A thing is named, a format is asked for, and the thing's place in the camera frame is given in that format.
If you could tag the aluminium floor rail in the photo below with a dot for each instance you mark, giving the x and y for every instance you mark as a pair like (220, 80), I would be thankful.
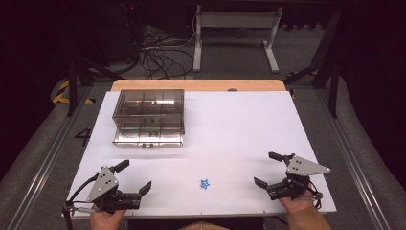
(48, 159)
(354, 159)

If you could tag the person's right hand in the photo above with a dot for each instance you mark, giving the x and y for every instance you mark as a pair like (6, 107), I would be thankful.
(298, 204)

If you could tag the black metal stand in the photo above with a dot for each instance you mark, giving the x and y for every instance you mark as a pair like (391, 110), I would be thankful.
(333, 83)
(73, 86)

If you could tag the transparent plastic drawer box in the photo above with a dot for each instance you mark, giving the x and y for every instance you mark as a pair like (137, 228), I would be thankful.
(148, 118)

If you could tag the white metal desk frame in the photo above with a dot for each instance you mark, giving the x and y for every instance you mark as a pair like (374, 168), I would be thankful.
(236, 19)

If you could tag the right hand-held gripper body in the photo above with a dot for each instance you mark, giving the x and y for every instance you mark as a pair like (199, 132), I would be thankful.
(300, 166)

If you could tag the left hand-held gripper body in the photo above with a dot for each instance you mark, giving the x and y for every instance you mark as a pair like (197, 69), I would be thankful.
(103, 184)

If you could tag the small blue star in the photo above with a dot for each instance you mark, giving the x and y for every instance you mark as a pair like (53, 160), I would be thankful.
(205, 184)

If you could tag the person's left hand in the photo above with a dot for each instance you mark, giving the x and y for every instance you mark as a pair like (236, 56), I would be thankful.
(105, 220)

